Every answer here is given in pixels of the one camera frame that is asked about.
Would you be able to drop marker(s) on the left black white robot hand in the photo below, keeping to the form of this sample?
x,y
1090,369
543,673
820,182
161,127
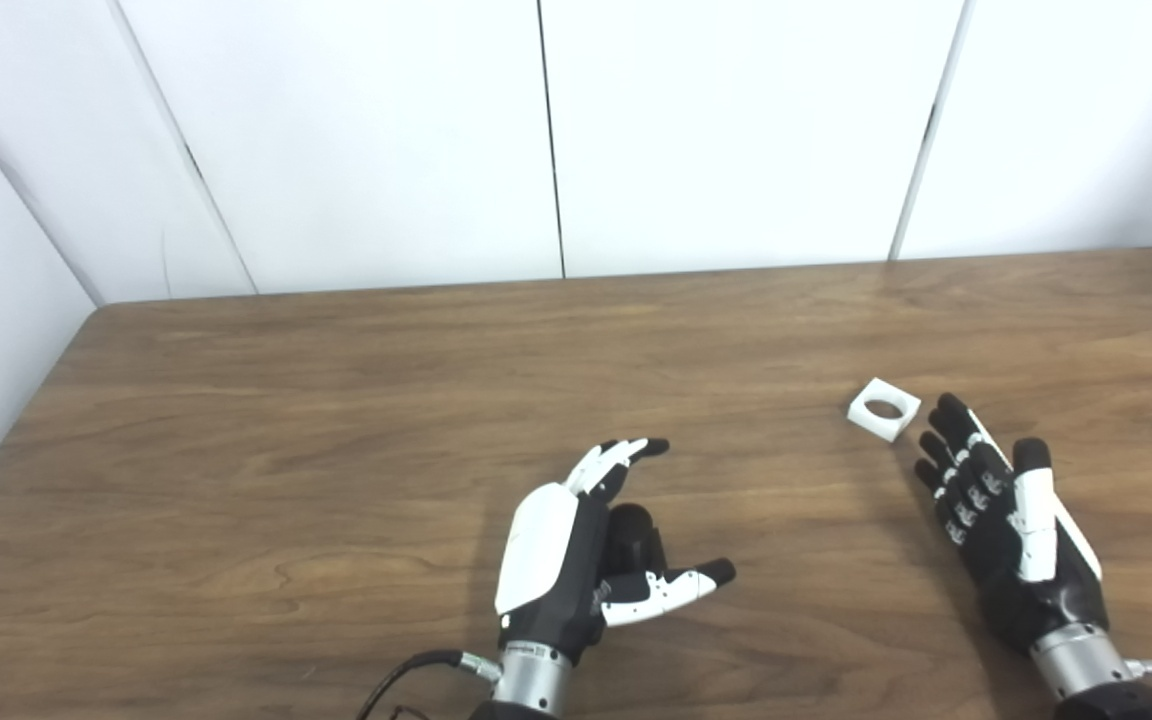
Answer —
x,y
541,545

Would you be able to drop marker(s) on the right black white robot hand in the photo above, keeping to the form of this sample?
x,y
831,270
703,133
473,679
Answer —
x,y
1036,530

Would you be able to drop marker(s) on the white square piece with hole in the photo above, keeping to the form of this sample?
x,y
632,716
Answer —
x,y
894,428

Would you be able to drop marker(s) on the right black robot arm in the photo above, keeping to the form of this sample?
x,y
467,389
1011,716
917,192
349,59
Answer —
x,y
1086,670

